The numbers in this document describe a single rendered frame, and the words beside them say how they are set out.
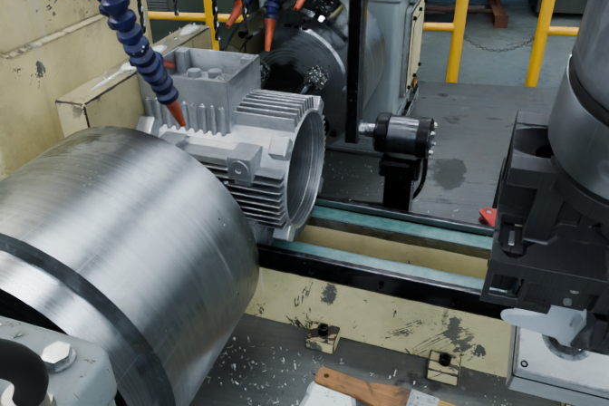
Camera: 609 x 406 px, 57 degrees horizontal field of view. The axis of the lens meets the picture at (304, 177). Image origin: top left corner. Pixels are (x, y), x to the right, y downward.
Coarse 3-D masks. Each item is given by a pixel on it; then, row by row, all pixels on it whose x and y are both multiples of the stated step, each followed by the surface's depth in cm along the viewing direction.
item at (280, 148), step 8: (320, 104) 74; (320, 112) 75; (144, 120) 69; (152, 120) 69; (136, 128) 69; (144, 128) 69; (152, 128) 69; (272, 136) 65; (280, 136) 64; (272, 144) 64; (280, 144) 64; (288, 144) 64; (272, 152) 64; (280, 152) 64; (288, 152) 65; (288, 160) 65; (320, 184) 81; (320, 192) 82; (280, 232) 70; (288, 232) 70; (280, 240) 72; (288, 240) 70
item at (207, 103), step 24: (192, 48) 75; (192, 72) 70; (216, 72) 70; (240, 72) 68; (144, 96) 69; (192, 96) 67; (216, 96) 66; (240, 96) 69; (168, 120) 70; (192, 120) 68; (216, 120) 68
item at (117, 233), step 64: (128, 128) 50; (0, 192) 42; (64, 192) 42; (128, 192) 43; (192, 192) 47; (0, 256) 37; (64, 256) 37; (128, 256) 40; (192, 256) 44; (256, 256) 53; (64, 320) 36; (128, 320) 38; (192, 320) 43; (128, 384) 38; (192, 384) 44
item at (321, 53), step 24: (288, 0) 88; (312, 0) 89; (336, 0) 92; (240, 24) 89; (264, 24) 88; (288, 24) 86; (312, 24) 85; (336, 24) 85; (240, 48) 91; (264, 48) 89; (288, 48) 88; (312, 48) 87; (336, 48) 86; (384, 48) 100; (264, 72) 89; (288, 72) 90; (312, 72) 86; (336, 72) 87; (336, 96) 89; (336, 120) 92
